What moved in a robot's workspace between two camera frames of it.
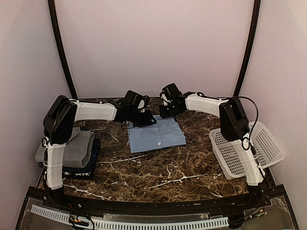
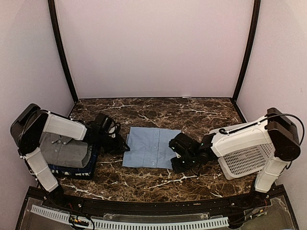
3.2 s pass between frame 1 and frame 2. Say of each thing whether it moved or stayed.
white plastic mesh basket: stayed
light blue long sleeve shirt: moved
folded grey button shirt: stayed
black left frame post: stayed
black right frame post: stayed
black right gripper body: moved
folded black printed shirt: stayed
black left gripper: moved
